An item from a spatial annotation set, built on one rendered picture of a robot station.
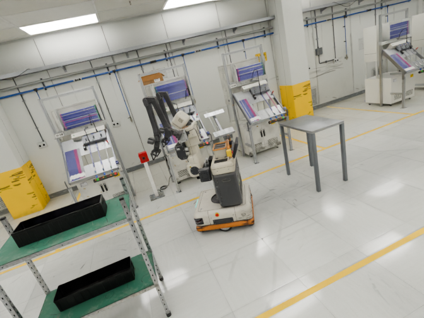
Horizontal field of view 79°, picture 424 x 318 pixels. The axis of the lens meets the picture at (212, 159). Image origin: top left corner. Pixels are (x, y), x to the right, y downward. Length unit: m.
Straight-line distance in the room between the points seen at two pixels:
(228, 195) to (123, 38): 4.10
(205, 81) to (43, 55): 3.16
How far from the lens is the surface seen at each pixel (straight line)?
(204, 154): 4.47
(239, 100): 4.64
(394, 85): 6.95
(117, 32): 5.89
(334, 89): 8.02
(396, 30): 7.11
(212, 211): 2.90
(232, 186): 2.74
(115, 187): 4.42
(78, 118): 4.35
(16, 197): 5.94
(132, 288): 2.27
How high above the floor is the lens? 1.76
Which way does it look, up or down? 19 degrees down
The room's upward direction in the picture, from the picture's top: 14 degrees counter-clockwise
